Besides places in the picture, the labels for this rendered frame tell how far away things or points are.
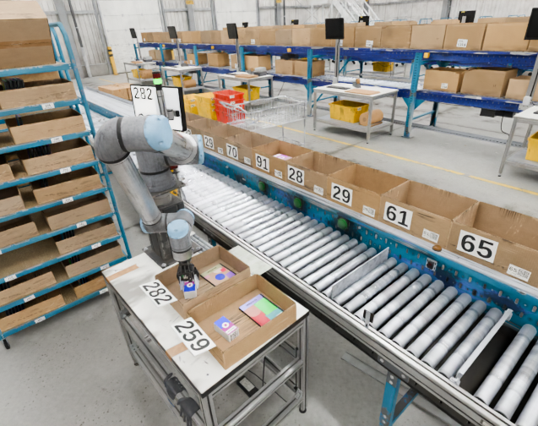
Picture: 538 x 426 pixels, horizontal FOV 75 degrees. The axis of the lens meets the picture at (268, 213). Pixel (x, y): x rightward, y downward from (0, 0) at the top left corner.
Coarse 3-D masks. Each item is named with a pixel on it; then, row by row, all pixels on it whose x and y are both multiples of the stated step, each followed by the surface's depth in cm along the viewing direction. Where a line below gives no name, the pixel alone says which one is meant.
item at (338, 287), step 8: (376, 256) 183; (384, 256) 189; (368, 264) 180; (376, 264) 186; (352, 272) 172; (360, 272) 177; (368, 272) 183; (344, 280) 169; (352, 280) 175; (336, 288) 167; (344, 288) 172
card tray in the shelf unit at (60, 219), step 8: (80, 200) 269; (88, 200) 272; (96, 200) 271; (104, 200) 252; (48, 208) 256; (56, 208) 260; (64, 208) 262; (72, 208) 262; (80, 208) 242; (88, 208) 246; (96, 208) 250; (104, 208) 253; (48, 216) 251; (56, 216) 234; (64, 216) 237; (72, 216) 241; (80, 216) 244; (88, 216) 248; (48, 224) 237; (56, 224) 236; (64, 224) 239
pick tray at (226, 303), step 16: (240, 288) 164; (256, 288) 172; (272, 288) 161; (208, 304) 154; (224, 304) 161; (240, 304) 163; (288, 304) 155; (208, 320) 155; (240, 320) 154; (272, 320) 142; (288, 320) 150; (240, 336) 146; (256, 336) 138; (272, 336) 146; (224, 352) 129; (240, 352) 135; (224, 368) 133
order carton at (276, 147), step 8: (272, 144) 283; (280, 144) 287; (288, 144) 280; (256, 152) 268; (264, 152) 281; (272, 152) 286; (280, 152) 290; (288, 152) 283; (296, 152) 275; (304, 152) 269; (272, 160) 255; (280, 160) 248; (256, 168) 276; (272, 168) 259; (280, 168) 251; (272, 176) 262
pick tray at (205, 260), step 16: (208, 256) 189; (224, 256) 191; (160, 272) 172; (176, 272) 178; (240, 272) 169; (176, 288) 175; (208, 288) 174; (224, 288) 165; (176, 304) 158; (192, 304) 155
